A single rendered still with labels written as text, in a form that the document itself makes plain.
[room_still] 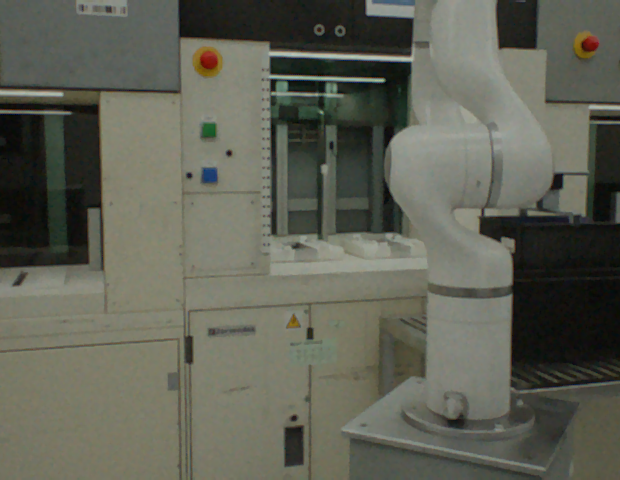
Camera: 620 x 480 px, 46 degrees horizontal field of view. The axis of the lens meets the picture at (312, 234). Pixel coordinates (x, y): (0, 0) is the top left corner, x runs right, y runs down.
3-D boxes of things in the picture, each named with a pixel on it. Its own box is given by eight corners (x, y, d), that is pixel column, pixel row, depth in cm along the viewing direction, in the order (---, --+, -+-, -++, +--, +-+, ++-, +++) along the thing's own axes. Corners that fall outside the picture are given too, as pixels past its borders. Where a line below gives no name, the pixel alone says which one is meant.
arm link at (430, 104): (483, 44, 124) (472, 214, 133) (452, 40, 139) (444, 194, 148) (432, 44, 123) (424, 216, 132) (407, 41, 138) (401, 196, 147)
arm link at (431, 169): (522, 298, 99) (527, 121, 97) (386, 297, 99) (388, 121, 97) (500, 283, 111) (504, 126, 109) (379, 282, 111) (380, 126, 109)
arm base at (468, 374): (517, 449, 94) (521, 308, 92) (381, 423, 103) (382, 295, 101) (546, 405, 111) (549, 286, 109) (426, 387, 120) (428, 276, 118)
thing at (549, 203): (474, 314, 159) (476, 170, 156) (561, 312, 162) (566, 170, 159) (522, 340, 135) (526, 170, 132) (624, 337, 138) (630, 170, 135)
